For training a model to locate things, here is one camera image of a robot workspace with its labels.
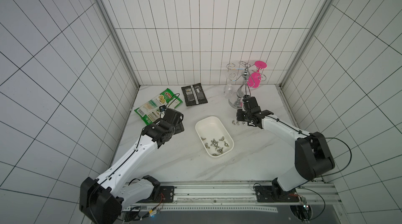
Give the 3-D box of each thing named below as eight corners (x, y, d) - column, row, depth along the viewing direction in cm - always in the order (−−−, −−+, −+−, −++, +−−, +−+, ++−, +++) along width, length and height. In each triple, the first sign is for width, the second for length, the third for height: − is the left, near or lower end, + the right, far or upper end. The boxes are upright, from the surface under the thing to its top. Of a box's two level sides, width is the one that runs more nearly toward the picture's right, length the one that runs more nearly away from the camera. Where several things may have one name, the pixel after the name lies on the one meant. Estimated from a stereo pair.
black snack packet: (186, 107, 109) (186, 105, 107) (181, 88, 120) (181, 87, 119) (207, 102, 112) (207, 100, 110) (200, 84, 123) (200, 83, 122)
